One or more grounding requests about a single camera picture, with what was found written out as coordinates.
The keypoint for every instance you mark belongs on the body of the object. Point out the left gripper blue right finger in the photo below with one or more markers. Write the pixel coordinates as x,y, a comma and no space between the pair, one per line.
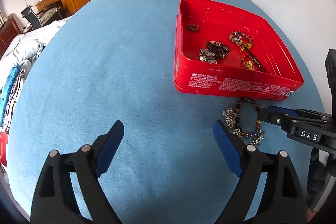
231,147

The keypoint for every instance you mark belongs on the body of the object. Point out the red tin box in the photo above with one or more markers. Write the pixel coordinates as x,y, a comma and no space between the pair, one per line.
229,32

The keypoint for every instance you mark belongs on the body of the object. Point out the silver metal wristwatch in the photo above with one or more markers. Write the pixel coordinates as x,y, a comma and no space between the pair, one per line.
207,56

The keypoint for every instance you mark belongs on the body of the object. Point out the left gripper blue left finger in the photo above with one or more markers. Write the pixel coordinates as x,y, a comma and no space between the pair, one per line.
105,147

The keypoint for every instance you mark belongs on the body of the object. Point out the white bed quilt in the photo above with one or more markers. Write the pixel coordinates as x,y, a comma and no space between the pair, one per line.
16,64

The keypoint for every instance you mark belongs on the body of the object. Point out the black handle grip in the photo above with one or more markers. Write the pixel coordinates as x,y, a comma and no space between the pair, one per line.
320,178

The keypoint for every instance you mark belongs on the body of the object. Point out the gold pendant charm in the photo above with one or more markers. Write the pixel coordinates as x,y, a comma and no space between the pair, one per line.
249,65

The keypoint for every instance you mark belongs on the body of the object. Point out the silver ring keychain charm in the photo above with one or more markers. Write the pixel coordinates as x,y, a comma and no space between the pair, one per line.
249,56

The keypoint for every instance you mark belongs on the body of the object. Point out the black office chair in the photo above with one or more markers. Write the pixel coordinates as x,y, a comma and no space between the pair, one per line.
41,18

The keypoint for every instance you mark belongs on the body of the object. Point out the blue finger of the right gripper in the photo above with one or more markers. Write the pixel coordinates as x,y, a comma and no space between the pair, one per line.
282,111

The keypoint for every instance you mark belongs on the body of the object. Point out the dark wooden headboard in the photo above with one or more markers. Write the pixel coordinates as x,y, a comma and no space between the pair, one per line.
7,33

